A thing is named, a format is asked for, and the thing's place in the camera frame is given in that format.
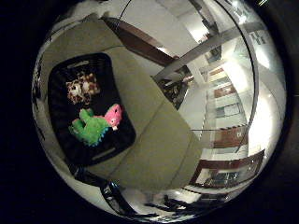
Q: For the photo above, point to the brown spotted giraffe plush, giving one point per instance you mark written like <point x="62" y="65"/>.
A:
<point x="82" y="87"/>

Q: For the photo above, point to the green and pink dinosaur plush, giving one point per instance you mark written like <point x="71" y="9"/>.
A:
<point x="93" y="126"/>

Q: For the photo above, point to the black plastic basket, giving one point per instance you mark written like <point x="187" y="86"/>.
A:
<point x="120" y="137"/>

